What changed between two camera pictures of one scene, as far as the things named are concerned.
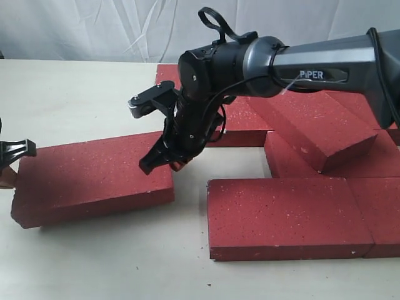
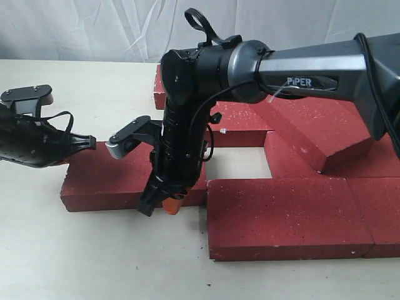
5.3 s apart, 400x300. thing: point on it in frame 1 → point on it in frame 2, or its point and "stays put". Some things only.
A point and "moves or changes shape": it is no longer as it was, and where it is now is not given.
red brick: x=378 y=200 stays put
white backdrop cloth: x=162 y=30 stays put
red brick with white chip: x=245 y=126 stays put
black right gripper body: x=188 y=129 → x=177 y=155
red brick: x=85 y=179 moves or changes shape
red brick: x=269 y=219 stays put
